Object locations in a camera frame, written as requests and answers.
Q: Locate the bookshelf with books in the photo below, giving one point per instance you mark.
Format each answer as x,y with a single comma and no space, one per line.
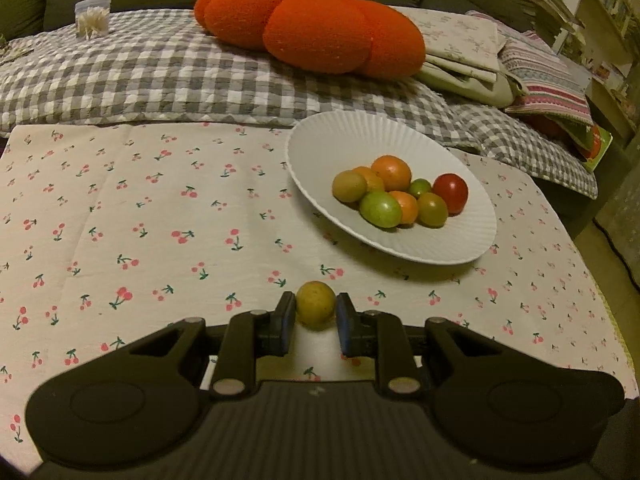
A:
607,20

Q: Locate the small orange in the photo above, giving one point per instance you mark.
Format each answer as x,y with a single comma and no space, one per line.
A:
374,179
407,207

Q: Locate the cherry print tablecloth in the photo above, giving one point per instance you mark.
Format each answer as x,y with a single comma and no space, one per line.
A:
150,235

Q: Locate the olive-brown round fruit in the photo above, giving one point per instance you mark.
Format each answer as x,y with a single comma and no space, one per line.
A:
349,186

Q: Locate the large green fruit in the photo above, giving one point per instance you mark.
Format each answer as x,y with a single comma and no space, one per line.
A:
380,208

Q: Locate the large orange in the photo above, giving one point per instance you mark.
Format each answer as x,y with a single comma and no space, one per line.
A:
391,171

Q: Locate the red tomato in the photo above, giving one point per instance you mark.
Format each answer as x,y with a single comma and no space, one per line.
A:
450,192

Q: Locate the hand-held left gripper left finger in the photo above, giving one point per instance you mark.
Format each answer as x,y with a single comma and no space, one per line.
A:
289,325

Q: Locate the green-brown tomato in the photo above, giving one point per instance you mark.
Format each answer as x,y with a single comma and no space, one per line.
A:
432,209

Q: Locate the stack of papers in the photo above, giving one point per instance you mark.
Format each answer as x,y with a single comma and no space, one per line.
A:
540,2

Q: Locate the yellow round fruit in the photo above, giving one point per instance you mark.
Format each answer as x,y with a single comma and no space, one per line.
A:
315,304

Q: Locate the white ribbed plate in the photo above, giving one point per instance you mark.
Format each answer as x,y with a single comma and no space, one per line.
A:
325,160

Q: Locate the grey checkered blanket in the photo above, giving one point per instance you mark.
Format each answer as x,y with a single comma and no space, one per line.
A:
150,75

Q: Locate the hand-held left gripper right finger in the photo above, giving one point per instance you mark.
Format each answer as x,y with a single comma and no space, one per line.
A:
342,325

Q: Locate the striped patterned pillow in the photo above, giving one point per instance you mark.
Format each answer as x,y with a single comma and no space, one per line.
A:
545,80

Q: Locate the small green fruit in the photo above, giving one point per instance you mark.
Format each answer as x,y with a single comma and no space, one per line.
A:
420,187

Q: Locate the orange pumpkin cushion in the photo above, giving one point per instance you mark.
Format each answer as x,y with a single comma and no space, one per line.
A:
320,30

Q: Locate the folded floral cloth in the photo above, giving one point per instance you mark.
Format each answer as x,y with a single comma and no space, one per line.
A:
450,35

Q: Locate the green picture book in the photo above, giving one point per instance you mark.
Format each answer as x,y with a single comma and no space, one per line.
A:
597,147

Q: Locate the folded beige cloth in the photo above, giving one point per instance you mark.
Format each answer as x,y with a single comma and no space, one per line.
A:
480,92

